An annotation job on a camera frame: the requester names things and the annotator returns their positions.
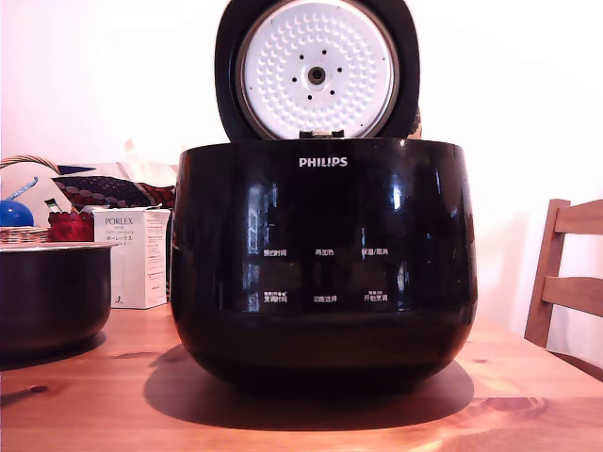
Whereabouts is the dark patterned red cushion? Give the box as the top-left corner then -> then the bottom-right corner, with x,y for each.
51,174 -> 177,212

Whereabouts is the red scalloped container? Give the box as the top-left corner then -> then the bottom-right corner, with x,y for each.
46,210 -> 95,244

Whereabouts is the woven wicker basket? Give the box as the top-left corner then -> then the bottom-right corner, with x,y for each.
0,154 -> 64,246

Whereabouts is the black rice cooker lid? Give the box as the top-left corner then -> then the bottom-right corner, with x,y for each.
214,0 -> 421,142

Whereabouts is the black inner cooking pot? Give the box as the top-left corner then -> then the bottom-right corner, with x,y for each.
0,243 -> 115,355

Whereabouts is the white Porlex cardboard box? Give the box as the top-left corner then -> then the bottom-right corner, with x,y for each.
90,206 -> 172,311

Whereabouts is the blue ribbon strip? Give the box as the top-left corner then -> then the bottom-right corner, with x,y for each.
3,176 -> 40,202

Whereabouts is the wooden chair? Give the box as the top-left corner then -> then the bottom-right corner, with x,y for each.
523,198 -> 603,376

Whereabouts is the black Philips rice cooker body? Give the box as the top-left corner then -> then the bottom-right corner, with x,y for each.
170,137 -> 479,393

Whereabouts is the blue ball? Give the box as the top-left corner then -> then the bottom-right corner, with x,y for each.
0,200 -> 36,229

